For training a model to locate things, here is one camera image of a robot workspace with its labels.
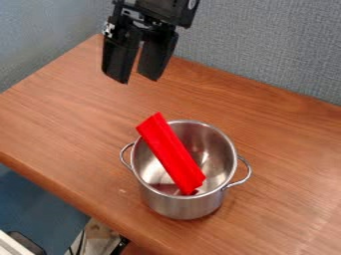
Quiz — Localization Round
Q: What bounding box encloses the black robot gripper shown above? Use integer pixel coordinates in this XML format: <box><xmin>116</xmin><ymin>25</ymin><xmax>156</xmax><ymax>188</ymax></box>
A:
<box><xmin>102</xmin><ymin>0</ymin><xmax>200</xmax><ymax>84</ymax></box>

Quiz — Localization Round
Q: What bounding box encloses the black object on floor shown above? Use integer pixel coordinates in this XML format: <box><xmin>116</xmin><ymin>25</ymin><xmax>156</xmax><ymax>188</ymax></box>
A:
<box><xmin>9</xmin><ymin>231</ymin><xmax>47</xmax><ymax>255</ymax></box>

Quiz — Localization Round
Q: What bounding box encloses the white object at corner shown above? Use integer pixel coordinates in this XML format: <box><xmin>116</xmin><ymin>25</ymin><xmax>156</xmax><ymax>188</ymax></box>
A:
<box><xmin>0</xmin><ymin>230</ymin><xmax>31</xmax><ymax>255</ymax></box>

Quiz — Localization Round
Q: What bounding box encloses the table leg bracket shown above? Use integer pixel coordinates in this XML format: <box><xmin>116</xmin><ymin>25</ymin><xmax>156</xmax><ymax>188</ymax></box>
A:
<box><xmin>65</xmin><ymin>218</ymin><xmax>130</xmax><ymax>255</ymax></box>

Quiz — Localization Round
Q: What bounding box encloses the stainless steel pot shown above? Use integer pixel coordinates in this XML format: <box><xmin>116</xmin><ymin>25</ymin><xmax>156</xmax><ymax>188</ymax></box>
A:
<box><xmin>120</xmin><ymin>120</ymin><xmax>253</xmax><ymax>221</ymax></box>

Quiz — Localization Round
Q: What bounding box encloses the red plastic block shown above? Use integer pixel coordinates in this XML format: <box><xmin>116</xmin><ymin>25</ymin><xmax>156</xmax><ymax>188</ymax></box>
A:
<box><xmin>137</xmin><ymin>113</ymin><xmax>206</xmax><ymax>195</ymax></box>

